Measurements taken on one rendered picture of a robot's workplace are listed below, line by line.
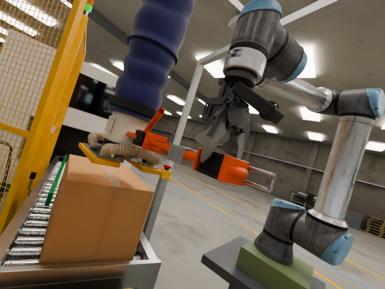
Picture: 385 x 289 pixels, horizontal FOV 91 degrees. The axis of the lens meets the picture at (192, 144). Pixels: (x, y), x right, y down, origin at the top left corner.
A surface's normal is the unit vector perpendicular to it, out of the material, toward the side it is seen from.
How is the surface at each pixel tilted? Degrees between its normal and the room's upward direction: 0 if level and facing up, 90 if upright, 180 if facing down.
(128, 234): 90
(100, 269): 90
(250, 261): 90
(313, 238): 94
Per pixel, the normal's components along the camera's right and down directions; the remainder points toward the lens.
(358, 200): -0.57, -0.21
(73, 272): 0.50, 0.12
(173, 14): 0.61, -0.12
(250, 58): 0.02, -0.04
